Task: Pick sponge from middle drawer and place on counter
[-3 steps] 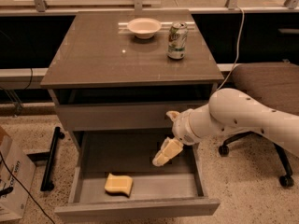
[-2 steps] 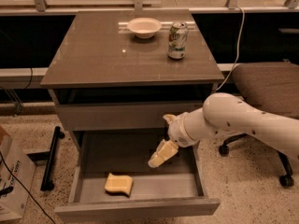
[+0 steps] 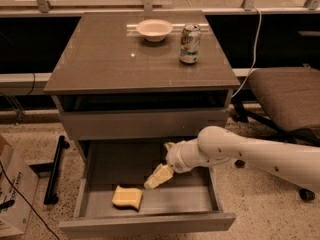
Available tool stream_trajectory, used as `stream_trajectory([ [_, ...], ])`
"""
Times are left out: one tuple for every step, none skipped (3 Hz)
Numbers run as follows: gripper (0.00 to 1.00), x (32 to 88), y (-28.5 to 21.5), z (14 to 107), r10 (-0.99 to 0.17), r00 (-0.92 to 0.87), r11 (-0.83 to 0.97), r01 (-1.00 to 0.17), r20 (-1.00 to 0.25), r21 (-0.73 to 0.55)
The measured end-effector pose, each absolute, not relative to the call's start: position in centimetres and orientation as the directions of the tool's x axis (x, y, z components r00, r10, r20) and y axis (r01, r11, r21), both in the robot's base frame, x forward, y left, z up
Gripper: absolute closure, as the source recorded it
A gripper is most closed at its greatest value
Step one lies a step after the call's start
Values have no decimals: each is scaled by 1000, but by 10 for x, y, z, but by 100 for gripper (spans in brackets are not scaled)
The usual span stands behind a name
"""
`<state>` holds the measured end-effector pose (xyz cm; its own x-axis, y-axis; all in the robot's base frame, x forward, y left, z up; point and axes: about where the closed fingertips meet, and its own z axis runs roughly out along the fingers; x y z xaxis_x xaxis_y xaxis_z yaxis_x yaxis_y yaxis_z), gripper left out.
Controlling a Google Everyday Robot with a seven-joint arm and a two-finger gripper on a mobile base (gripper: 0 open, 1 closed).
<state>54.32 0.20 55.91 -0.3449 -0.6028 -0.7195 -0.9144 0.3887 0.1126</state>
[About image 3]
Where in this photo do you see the grey office chair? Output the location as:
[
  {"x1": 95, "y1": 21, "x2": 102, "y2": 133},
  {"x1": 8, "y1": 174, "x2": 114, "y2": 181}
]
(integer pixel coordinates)
[{"x1": 232, "y1": 67, "x2": 320, "y2": 201}]

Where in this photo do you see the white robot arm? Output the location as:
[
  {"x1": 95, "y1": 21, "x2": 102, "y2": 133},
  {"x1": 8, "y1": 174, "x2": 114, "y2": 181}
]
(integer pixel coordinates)
[{"x1": 144, "y1": 126, "x2": 320, "y2": 193}]

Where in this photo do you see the grey drawer cabinet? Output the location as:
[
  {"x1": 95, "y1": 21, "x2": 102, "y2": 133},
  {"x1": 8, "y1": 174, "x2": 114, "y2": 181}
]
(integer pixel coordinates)
[{"x1": 45, "y1": 11, "x2": 239, "y2": 157}]

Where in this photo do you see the white cable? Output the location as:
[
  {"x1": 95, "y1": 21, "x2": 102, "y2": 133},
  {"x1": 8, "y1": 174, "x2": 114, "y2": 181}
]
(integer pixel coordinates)
[{"x1": 230, "y1": 6, "x2": 263, "y2": 99}]

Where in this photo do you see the green soda can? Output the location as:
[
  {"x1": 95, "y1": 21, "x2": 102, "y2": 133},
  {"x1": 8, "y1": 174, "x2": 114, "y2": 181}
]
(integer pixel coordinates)
[{"x1": 180, "y1": 23, "x2": 201, "y2": 64}]

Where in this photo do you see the closed grey top drawer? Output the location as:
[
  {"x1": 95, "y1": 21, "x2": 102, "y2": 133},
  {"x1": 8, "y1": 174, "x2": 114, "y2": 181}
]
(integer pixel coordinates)
[{"x1": 60, "y1": 109, "x2": 228, "y2": 140}]

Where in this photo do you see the white bowl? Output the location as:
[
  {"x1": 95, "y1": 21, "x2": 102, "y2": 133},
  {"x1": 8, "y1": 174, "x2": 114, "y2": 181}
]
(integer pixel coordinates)
[{"x1": 136, "y1": 19, "x2": 173, "y2": 42}]

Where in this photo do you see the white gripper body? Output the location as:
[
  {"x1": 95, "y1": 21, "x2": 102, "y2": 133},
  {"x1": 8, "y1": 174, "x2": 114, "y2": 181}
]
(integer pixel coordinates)
[{"x1": 166, "y1": 141, "x2": 192, "y2": 173}]

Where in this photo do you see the metal window railing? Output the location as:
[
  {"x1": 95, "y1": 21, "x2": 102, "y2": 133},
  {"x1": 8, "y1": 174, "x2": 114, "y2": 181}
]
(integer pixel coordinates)
[{"x1": 0, "y1": 0, "x2": 320, "y2": 18}]

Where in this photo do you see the black metal stand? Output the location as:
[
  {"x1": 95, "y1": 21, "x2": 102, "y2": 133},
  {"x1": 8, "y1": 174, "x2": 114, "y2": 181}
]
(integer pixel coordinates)
[{"x1": 31, "y1": 135, "x2": 70, "y2": 205}]

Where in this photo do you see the black cable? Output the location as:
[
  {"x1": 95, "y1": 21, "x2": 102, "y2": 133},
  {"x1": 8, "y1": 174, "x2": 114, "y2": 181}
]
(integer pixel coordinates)
[{"x1": 0, "y1": 163, "x2": 60, "y2": 240}]

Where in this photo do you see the cardboard box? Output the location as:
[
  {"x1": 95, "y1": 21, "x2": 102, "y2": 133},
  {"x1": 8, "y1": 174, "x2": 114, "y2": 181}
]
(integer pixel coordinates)
[{"x1": 0, "y1": 137, "x2": 38, "y2": 237}]

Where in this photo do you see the yellow sponge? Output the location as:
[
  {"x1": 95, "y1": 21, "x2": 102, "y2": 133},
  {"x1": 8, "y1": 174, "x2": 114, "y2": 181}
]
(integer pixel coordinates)
[{"x1": 112, "y1": 186, "x2": 143, "y2": 210}]

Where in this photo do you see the open grey middle drawer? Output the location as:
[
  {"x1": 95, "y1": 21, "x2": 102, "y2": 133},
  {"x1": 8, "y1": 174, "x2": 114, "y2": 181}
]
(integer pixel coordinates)
[{"x1": 60, "y1": 139, "x2": 235, "y2": 238}]

